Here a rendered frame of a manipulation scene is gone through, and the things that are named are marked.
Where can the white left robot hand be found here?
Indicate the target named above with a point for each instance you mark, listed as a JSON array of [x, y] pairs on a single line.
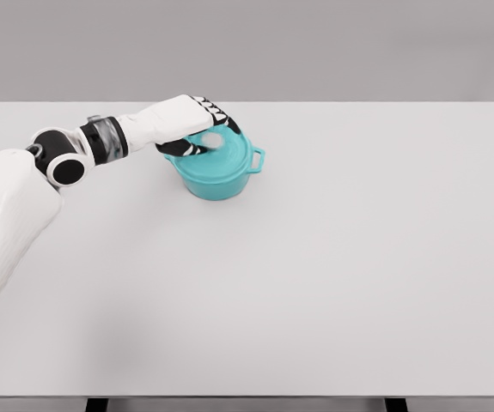
[[178, 118]]

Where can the teal pot lid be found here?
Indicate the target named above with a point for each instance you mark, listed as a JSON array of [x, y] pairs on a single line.
[[223, 150]]

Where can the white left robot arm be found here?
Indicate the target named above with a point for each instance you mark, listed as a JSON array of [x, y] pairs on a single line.
[[14, 193]]

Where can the teal pot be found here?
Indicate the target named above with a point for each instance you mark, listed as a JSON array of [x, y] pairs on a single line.
[[216, 182]]

